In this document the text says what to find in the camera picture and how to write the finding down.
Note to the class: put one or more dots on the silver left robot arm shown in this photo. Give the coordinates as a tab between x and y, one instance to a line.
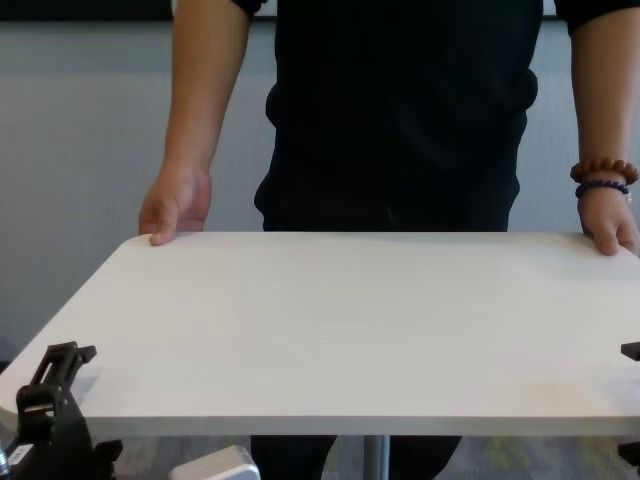
215	467

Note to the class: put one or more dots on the person in black clothing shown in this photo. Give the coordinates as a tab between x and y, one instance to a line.
400	125

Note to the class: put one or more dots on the person's right forearm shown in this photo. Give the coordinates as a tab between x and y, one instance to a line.
205	90

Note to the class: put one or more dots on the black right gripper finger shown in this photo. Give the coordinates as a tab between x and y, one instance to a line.
632	351
632	452

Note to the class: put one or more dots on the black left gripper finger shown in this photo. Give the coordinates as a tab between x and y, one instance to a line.
55	375
109	457

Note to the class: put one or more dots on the person's left hand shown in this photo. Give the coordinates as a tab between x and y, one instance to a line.
610	222

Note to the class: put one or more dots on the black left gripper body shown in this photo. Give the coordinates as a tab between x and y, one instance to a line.
55	445

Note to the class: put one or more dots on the person's left forearm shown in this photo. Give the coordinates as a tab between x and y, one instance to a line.
605	100

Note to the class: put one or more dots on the person's right hand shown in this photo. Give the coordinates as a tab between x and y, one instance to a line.
175	200

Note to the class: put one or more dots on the white rolling pedestal table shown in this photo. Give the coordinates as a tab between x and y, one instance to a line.
325	325

